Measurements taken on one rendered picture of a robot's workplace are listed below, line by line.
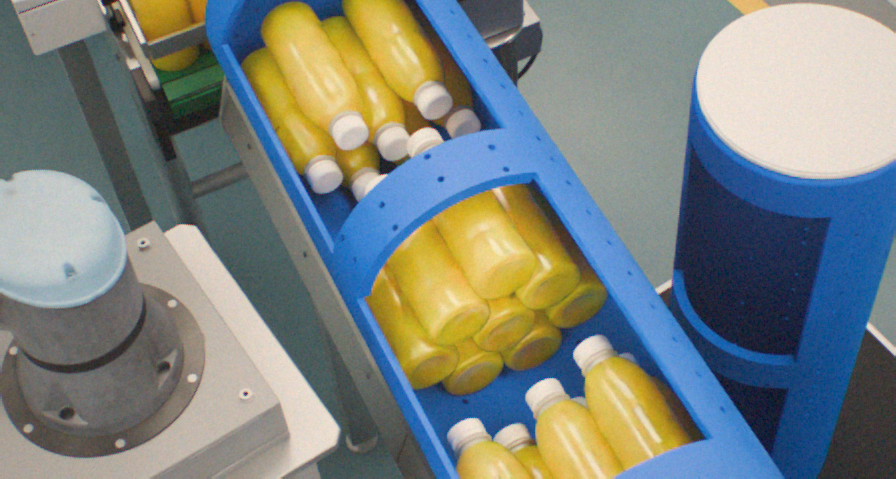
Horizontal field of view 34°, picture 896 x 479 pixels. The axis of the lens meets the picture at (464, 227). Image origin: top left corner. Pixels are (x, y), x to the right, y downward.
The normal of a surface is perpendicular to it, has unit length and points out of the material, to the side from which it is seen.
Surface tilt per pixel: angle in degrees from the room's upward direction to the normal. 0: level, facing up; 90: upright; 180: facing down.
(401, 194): 25
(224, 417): 1
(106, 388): 73
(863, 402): 0
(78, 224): 8
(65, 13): 90
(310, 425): 0
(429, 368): 88
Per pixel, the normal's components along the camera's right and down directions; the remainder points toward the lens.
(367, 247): -0.74, -0.07
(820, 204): -0.02, 0.80
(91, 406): 0.11, 0.58
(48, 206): 0.09, -0.58
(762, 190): -0.50, 0.72
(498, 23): 0.44, 0.71
